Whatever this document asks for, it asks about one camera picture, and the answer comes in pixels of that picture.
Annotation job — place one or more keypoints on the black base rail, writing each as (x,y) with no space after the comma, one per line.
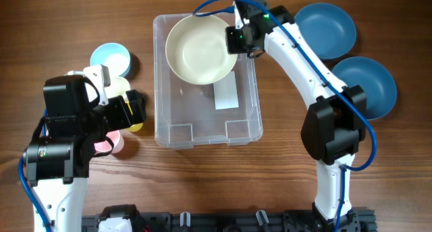
(127,218)

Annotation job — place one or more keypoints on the cream cup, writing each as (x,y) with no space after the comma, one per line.
(118,87)

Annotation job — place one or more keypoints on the cream bowl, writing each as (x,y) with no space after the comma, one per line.
(196,50)

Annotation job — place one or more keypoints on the white label in container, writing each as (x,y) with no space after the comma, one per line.
(225,92)

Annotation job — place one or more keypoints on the clear plastic storage container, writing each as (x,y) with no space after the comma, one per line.
(185,114)

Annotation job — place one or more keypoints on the pink cup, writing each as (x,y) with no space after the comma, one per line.
(117,140)

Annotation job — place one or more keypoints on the light blue cup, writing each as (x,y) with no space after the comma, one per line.
(114,56)

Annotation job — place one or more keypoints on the dark blue bowl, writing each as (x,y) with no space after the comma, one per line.
(374,78)
(328,29)

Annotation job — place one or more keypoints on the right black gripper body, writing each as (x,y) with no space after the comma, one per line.
(233,40)

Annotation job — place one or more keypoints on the yellow cup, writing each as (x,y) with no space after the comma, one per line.
(135,127)

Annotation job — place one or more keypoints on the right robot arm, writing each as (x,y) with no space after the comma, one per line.
(334,125)

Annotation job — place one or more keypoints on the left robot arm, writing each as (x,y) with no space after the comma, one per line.
(54,168)

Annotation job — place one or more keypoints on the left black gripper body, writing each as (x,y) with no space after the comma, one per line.
(136,104)

